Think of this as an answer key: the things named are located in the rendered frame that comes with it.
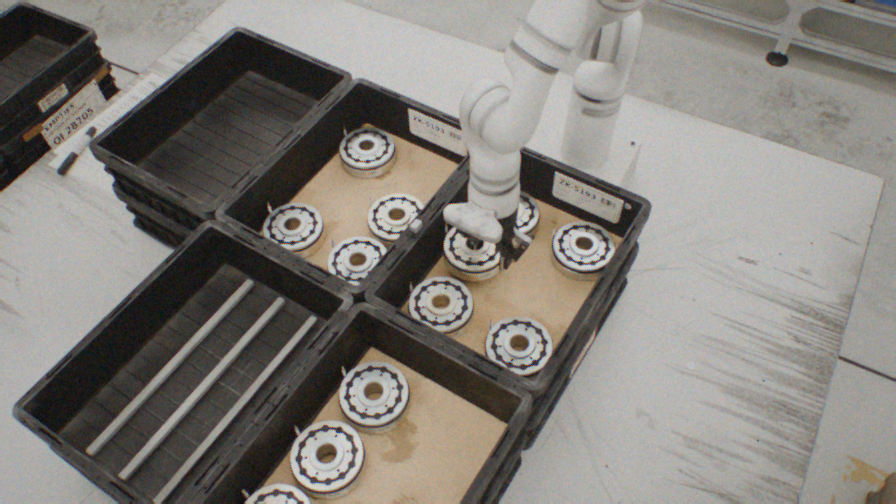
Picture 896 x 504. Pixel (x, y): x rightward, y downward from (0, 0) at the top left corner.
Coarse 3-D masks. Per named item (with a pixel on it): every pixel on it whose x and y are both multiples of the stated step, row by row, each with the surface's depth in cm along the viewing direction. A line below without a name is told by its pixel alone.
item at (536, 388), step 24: (576, 168) 126; (456, 192) 123; (624, 192) 123; (432, 216) 121; (648, 216) 121; (408, 240) 118; (624, 240) 117; (600, 288) 112; (432, 336) 107; (576, 336) 109; (480, 360) 105; (552, 360) 105; (528, 384) 102
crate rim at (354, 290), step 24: (336, 96) 138; (312, 120) 134; (456, 120) 134; (288, 144) 131; (264, 168) 128; (456, 168) 127; (240, 192) 125; (216, 216) 122; (264, 240) 118; (312, 264) 115; (384, 264) 115; (360, 288) 113
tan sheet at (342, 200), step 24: (408, 144) 144; (336, 168) 141; (408, 168) 140; (432, 168) 140; (312, 192) 137; (336, 192) 137; (360, 192) 137; (384, 192) 137; (408, 192) 137; (432, 192) 137; (336, 216) 134; (360, 216) 134; (336, 240) 131
